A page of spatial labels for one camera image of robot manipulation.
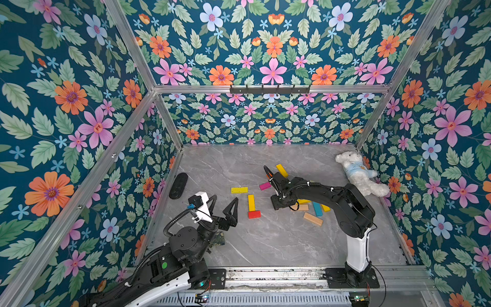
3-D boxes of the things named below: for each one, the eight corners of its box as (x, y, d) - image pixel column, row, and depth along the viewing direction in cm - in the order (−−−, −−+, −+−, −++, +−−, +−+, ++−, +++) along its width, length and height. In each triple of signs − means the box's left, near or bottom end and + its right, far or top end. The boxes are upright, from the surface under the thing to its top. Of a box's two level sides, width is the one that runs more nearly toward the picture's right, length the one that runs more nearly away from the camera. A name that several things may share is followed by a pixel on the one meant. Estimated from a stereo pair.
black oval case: (169, 199, 98) (167, 196, 96) (177, 175, 108) (175, 172, 105) (182, 199, 98) (180, 196, 96) (189, 175, 108) (187, 172, 105)
